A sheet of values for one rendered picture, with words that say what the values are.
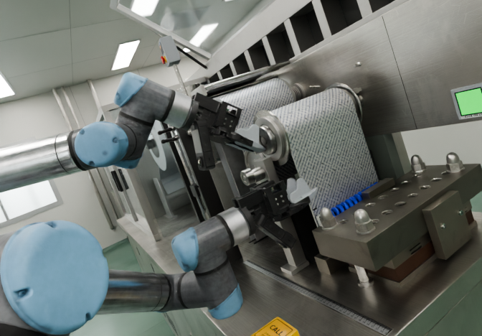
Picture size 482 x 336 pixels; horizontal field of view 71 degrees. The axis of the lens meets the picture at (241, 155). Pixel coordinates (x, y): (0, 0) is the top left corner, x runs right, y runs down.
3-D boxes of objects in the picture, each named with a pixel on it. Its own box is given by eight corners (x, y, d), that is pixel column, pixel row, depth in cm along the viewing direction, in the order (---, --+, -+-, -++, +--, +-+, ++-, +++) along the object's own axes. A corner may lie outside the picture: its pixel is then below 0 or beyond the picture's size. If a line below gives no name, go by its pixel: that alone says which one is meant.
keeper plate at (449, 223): (437, 258, 70) (421, 210, 69) (462, 235, 74) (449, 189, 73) (448, 260, 68) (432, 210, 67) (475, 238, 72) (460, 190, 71)
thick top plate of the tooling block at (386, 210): (320, 254, 77) (311, 230, 76) (424, 185, 94) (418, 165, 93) (376, 271, 62) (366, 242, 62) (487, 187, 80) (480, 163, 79)
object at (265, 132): (271, 132, 79) (273, 159, 83) (277, 129, 80) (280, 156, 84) (253, 123, 85) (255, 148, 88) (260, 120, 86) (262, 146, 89)
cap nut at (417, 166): (409, 173, 90) (404, 157, 89) (417, 168, 91) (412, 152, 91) (422, 173, 87) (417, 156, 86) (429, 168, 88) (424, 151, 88)
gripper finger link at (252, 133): (275, 131, 82) (242, 117, 79) (269, 154, 81) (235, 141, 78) (269, 132, 85) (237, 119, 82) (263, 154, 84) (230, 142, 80)
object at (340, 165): (315, 222, 82) (290, 151, 80) (379, 185, 92) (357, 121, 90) (316, 223, 81) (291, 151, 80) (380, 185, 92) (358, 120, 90)
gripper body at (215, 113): (245, 110, 79) (199, 89, 74) (235, 144, 77) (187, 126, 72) (232, 115, 86) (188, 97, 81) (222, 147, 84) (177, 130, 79)
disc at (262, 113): (265, 167, 92) (246, 115, 91) (267, 166, 92) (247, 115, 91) (296, 164, 78) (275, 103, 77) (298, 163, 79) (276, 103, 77)
